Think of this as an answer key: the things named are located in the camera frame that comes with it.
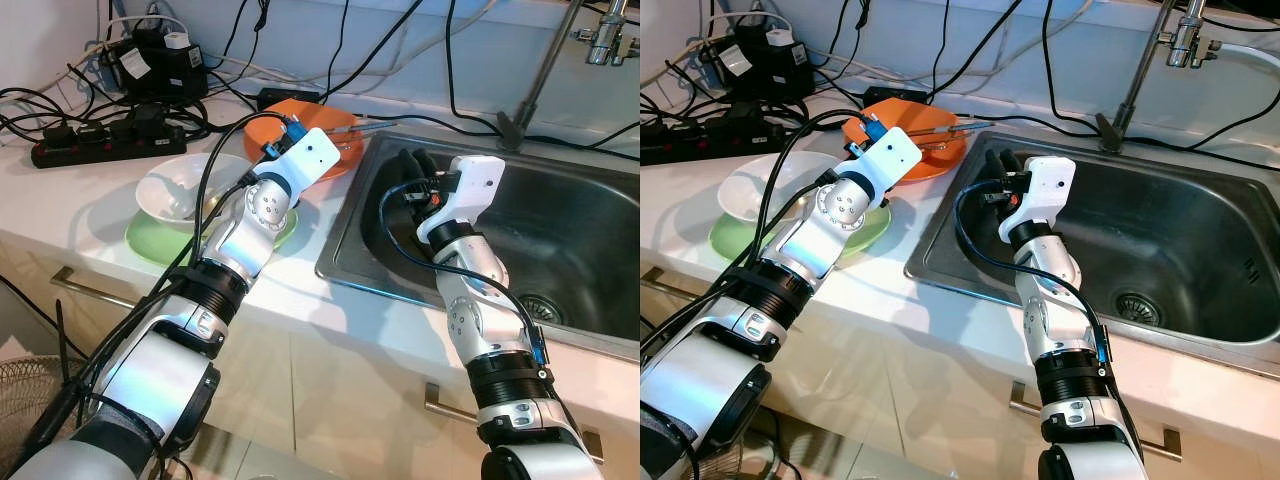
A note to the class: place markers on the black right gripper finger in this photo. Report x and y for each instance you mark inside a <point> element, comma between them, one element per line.
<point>993,165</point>
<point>426,163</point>
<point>1012,162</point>
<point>404,166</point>

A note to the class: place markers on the white bowl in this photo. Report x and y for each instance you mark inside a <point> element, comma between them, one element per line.
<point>175,185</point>
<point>755,185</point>

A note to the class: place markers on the green plate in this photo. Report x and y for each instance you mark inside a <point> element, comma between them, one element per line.
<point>730,240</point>
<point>150,240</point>

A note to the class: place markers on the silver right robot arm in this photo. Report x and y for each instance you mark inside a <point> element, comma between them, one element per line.
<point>480,320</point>
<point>1060,320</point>

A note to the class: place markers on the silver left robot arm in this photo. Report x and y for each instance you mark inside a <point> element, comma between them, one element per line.
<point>830,220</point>
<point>250,220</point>

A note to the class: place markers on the thin metal utensil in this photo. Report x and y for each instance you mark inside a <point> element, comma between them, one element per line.
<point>360,127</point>
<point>950,127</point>

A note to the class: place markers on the orange plate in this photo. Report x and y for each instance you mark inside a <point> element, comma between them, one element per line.
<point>925,112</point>
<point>325,110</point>

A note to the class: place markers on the small flat black adapter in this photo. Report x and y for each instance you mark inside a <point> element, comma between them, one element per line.
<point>290,98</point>
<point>895,96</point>

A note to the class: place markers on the chrome faucet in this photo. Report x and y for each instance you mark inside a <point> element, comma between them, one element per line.
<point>545,65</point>
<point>1140,65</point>

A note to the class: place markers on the stainless steel sink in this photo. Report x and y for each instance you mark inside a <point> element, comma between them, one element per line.
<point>570,230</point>
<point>1170,230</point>

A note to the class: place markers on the metal sink drain strainer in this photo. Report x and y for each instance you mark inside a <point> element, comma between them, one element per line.
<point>1140,310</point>
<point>540,310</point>

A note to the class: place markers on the black labelled power adapter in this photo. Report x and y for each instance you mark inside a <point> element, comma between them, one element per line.
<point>765,65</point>
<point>160,70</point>

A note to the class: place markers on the black power strip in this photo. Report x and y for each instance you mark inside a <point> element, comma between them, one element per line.
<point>100,148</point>
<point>700,145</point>

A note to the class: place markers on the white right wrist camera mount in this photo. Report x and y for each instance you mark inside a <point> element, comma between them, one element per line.
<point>1045,190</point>
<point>470,190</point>

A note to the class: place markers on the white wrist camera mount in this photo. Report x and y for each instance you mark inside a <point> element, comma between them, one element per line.
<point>888,158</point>
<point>470,190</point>
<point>1045,190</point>
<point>305,160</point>

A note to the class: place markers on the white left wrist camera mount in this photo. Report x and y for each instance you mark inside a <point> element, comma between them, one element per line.
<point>888,158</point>
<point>305,160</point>

